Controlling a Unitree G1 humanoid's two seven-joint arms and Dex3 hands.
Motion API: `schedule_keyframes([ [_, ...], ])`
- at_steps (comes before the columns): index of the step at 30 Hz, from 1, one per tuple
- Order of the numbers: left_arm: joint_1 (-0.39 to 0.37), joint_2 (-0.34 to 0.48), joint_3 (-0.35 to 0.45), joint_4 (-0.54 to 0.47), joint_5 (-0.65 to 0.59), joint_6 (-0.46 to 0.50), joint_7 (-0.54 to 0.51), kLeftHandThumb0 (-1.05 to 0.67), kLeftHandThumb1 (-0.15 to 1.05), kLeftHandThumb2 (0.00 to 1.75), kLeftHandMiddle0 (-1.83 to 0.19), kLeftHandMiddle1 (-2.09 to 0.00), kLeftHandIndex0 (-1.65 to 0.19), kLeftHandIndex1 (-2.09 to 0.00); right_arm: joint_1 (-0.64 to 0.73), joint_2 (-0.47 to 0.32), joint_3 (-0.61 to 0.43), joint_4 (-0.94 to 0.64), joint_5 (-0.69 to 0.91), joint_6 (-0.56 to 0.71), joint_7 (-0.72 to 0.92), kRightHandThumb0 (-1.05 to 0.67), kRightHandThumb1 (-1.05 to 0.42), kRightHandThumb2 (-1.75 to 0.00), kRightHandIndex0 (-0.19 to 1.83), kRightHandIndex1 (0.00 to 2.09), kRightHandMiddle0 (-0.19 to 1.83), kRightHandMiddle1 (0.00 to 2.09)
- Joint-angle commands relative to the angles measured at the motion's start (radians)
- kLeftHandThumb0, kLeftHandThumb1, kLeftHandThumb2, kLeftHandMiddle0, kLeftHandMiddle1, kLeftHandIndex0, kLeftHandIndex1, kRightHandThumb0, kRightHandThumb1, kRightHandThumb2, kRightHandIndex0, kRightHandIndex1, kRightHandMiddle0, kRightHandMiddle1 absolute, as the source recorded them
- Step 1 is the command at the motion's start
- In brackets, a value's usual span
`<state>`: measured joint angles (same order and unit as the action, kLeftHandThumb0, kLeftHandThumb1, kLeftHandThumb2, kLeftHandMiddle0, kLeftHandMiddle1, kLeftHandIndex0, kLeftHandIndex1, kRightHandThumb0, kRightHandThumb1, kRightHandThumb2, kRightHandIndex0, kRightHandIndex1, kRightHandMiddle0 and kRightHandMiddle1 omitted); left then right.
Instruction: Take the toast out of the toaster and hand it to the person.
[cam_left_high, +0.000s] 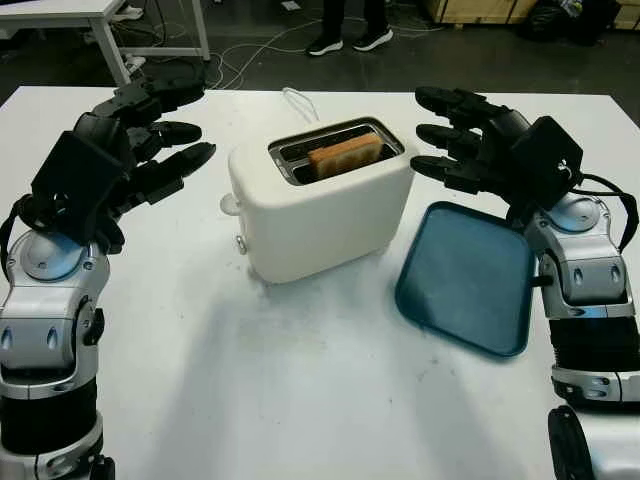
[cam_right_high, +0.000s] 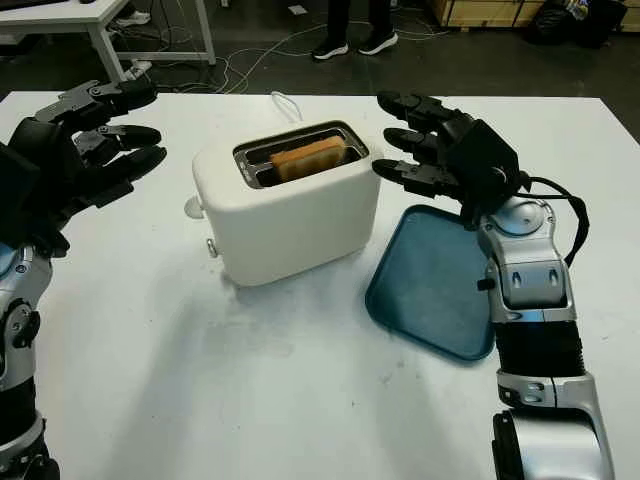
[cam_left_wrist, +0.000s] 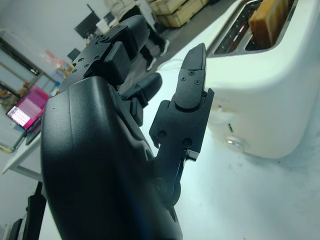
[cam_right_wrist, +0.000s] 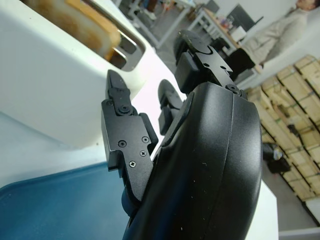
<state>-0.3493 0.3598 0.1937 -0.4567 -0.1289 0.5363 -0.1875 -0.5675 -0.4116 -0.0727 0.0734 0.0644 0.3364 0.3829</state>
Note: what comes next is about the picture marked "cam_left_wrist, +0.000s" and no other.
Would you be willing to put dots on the black chair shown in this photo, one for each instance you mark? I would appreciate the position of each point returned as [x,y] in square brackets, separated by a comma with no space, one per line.
[32,212]

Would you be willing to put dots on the laptop with pink screen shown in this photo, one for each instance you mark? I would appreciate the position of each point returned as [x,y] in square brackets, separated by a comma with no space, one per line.
[27,110]

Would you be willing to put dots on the white two-slot toaster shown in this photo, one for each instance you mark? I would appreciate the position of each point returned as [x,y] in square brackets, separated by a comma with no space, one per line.
[270,100]

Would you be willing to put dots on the translucent toaster knob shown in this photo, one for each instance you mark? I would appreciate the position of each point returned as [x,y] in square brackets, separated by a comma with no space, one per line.
[236,143]

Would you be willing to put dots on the white desk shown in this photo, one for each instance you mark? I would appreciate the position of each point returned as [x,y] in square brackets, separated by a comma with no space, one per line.
[22,155]

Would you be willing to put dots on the small black monitor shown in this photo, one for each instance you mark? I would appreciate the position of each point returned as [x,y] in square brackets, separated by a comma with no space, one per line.
[74,54]

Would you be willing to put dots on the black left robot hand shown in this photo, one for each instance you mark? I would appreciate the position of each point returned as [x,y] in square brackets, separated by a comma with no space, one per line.
[100,162]

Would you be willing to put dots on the brown toast slice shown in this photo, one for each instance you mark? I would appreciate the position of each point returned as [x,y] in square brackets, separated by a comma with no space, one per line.
[267,22]

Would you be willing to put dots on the person in dark trousers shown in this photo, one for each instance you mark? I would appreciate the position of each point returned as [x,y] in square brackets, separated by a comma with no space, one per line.
[152,42]

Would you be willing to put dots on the large black monitor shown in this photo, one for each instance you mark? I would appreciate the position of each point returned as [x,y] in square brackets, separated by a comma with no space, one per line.
[86,23]

